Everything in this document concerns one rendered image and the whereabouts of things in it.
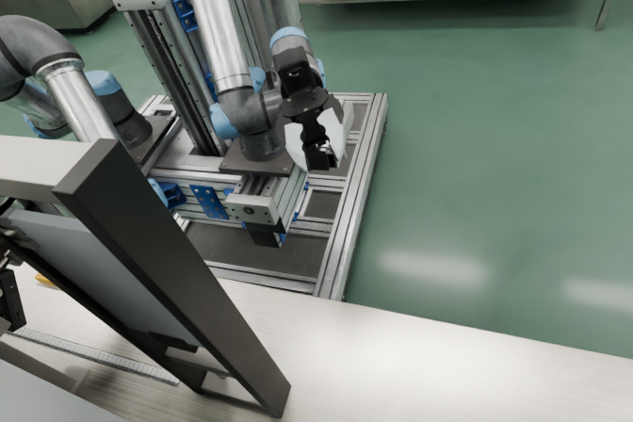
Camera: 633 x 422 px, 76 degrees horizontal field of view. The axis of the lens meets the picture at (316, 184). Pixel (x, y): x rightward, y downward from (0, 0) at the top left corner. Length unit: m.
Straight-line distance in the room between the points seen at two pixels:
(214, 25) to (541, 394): 0.82
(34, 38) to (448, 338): 0.94
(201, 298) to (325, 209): 1.42
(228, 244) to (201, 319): 1.40
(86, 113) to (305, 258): 1.03
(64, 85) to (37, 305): 0.47
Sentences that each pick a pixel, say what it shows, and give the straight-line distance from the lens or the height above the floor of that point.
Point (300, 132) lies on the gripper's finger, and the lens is 0.57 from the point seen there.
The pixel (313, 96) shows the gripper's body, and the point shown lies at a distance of 0.61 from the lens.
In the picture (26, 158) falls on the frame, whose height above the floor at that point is 1.44.
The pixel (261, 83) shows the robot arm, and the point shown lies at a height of 1.04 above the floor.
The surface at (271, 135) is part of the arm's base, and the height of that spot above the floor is 0.89.
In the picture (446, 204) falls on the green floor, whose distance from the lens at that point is 2.06.
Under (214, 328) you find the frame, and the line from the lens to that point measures 0.45.
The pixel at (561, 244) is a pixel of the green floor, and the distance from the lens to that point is 2.03.
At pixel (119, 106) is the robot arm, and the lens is 1.40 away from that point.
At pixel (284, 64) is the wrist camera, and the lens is 0.56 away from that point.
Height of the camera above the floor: 1.60
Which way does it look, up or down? 47 degrees down
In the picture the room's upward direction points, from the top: 14 degrees counter-clockwise
